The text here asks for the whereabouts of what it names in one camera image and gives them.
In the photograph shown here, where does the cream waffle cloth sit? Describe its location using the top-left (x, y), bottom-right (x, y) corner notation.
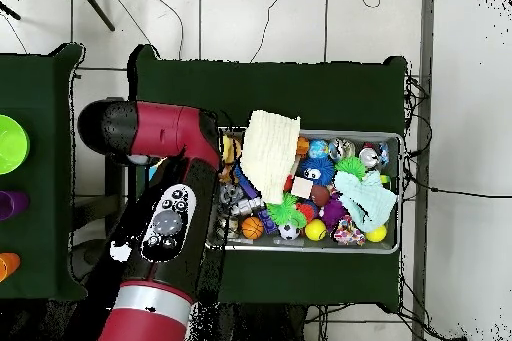
top-left (239, 109), bottom-right (301, 205)

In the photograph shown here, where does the shallow mesh bin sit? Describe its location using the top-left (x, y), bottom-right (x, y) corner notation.
top-left (204, 126), bottom-right (404, 255)

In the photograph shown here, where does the yellow plush duck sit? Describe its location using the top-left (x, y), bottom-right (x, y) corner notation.
top-left (221, 134), bottom-right (242, 165)

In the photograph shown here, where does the orange basketball toy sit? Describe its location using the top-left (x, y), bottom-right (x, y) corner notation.
top-left (240, 215), bottom-right (266, 241)

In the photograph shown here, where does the globe print ball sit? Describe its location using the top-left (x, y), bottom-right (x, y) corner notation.
top-left (306, 139), bottom-right (330, 160)

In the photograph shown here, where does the blue spiky ball with eyes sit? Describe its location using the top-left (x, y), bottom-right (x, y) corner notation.
top-left (297, 155), bottom-right (336, 187)

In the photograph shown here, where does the small soccer ball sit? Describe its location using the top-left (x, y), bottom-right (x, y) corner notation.
top-left (277, 222), bottom-right (302, 241)

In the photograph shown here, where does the yellow ball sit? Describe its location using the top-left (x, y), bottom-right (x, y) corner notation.
top-left (304, 218), bottom-right (328, 243)

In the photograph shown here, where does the green spiky ball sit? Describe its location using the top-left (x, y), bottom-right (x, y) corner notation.
top-left (334, 155), bottom-right (368, 180)

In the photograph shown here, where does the colourful patterned cloth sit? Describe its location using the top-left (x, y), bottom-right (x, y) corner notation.
top-left (331, 214), bottom-right (367, 247)

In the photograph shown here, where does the mint waffle cloth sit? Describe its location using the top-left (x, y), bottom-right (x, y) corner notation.
top-left (332, 169), bottom-right (398, 234)

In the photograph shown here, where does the black upright panel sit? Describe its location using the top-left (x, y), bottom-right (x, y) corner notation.
top-left (104, 96), bottom-right (126, 240)

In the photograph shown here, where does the grey rounded stand base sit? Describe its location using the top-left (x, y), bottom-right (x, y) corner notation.
top-left (69, 238), bottom-right (111, 282)

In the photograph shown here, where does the black tripod leg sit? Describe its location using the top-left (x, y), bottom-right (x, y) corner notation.
top-left (0, 1), bottom-right (22, 21)
top-left (73, 0), bottom-right (116, 33)

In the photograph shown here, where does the dark green side table cloth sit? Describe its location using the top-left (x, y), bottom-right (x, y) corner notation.
top-left (0, 43), bottom-right (94, 303)

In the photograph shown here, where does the lime green bowl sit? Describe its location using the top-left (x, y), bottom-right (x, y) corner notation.
top-left (0, 114), bottom-right (31, 176)

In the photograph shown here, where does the purple cup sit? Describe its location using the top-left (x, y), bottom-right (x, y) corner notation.
top-left (0, 190), bottom-right (31, 221)

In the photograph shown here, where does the orange cup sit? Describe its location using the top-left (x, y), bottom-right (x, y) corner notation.
top-left (0, 252), bottom-right (22, 283)

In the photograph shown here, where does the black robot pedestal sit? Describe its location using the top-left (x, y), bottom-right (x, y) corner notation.
top-left (215, 302), bottom-right (307, 341)

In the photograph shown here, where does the thin black floor cable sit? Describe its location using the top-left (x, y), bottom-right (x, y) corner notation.
top-left (403, 180), bottom-right (512, 200)

